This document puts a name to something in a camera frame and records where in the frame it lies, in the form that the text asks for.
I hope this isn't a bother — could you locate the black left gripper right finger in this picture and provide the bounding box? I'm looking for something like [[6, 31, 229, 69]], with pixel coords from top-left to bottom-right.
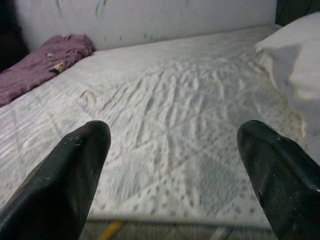
[[235, 119, 320, 240]]

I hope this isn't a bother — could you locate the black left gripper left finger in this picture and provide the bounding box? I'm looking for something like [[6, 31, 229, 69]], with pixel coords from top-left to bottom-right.
[[0, 120, 112, 240]]

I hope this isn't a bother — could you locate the white pillow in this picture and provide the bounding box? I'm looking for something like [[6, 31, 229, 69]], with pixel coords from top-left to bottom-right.
[[254, 11, 320, 166]]

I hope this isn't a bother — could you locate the purple cartoon print blanket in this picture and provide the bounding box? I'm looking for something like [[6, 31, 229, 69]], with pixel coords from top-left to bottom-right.
[[0, 34, 97, 108]]

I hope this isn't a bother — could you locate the white quilted mattress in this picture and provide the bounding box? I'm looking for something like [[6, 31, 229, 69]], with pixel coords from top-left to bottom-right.
[[0, 23, 320, 240]]

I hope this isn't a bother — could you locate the black tufted headboard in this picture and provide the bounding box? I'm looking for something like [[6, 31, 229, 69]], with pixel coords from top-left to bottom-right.
[[274, 0, 320, 26]]

